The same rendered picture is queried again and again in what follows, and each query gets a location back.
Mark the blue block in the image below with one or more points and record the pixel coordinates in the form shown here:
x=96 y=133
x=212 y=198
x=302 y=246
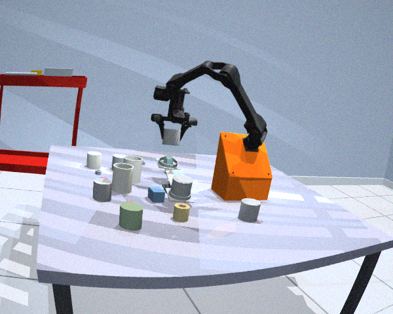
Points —
x=156 y=194

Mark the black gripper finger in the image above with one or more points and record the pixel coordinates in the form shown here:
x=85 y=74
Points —
x=161 y=126
x=183 y=129

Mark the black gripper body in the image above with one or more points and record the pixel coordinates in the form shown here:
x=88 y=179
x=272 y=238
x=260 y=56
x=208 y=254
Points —
x=160 y=118

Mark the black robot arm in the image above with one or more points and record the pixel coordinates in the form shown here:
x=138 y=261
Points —
x=230 y=78

